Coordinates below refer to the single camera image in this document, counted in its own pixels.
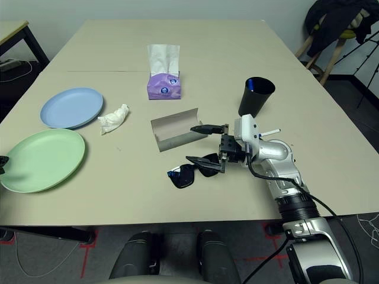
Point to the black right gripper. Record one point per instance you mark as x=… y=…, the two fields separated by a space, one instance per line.
x=234 y=149

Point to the light green plate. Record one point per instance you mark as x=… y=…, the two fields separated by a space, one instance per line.
x=41 y=159

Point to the black sunglasses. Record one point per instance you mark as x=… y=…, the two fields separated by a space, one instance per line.
x=182 y=177

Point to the grey glasses case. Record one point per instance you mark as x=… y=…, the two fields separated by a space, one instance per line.
x=174 y=124

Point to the white marker blue cap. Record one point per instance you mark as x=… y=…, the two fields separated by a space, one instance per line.
x=271 y=132

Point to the white tissue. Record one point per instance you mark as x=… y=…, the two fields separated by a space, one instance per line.
x=114 y=119

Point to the black plastic cup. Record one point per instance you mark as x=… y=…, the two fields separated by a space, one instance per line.
x=251 y=105

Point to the purple tissue pack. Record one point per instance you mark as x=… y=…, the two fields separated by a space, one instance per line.
x=163 y=88

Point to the blue marker pen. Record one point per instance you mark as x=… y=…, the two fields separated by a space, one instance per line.
x=251 y=85

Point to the light blue plate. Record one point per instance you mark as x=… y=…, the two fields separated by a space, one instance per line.
x=71 y=106

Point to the grey power strip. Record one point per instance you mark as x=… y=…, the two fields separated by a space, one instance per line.
x=9 y=63

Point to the dark grey right robot leg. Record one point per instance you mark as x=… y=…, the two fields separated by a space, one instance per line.
x=216 y=257

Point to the dark grey robot leg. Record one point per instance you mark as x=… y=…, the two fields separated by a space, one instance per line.
x=133 y=257
x=216 y=257

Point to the black framed side table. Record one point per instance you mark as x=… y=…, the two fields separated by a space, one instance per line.
x=12 y=31

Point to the dark grey left robot leg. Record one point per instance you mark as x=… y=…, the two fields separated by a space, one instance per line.
x=133 y=257

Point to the grey robot torso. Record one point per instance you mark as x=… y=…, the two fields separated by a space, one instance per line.
x=154 y=280

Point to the wooden stool with jacket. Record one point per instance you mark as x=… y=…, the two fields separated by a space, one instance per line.
x=325 y=23

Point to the black tripod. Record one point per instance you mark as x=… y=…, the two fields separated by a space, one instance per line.
x=368 y=87

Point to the yellow stool cushion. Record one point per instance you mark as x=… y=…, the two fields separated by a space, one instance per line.
x=348 y=34

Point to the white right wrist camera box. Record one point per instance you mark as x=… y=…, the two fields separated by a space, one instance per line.
x=247 y=127

